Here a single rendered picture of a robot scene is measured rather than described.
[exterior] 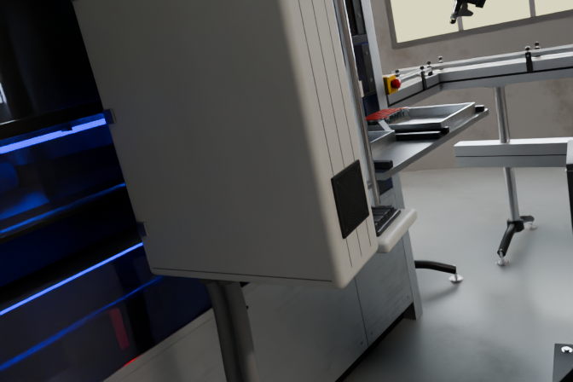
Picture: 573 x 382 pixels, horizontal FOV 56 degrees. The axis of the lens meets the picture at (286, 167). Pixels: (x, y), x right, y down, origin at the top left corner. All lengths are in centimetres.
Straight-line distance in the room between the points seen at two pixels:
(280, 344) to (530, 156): 158
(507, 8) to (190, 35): 339
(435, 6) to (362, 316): 276
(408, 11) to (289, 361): 311
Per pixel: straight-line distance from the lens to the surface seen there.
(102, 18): 115
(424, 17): 431
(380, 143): 163
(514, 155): 281
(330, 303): 191
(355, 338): 206
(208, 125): 101
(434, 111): 200
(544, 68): 266
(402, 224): 124
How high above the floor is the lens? 125
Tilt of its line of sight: 13 degrees down
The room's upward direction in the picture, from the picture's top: 12 degrees counter-clockwise
